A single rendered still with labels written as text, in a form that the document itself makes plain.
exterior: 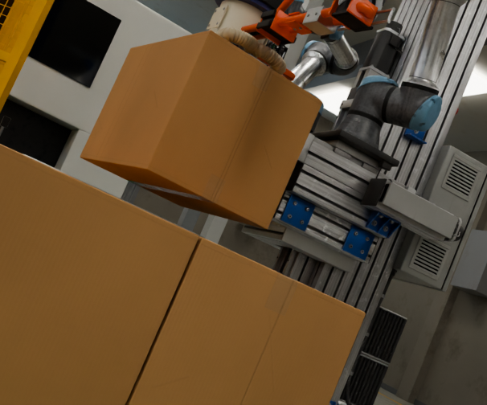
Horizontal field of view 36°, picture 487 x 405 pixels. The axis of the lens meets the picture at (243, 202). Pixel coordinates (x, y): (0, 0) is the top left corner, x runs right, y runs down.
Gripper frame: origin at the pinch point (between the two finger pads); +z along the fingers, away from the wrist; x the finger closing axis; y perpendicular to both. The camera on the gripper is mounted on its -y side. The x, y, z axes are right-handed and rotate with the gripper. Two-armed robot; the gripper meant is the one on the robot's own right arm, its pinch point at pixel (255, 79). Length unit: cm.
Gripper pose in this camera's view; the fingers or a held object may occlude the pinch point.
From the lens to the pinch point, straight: 270.5
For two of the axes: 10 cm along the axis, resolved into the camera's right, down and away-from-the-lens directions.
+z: -3.9, 9.1, -1.2
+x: 7.9, 4.0, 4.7
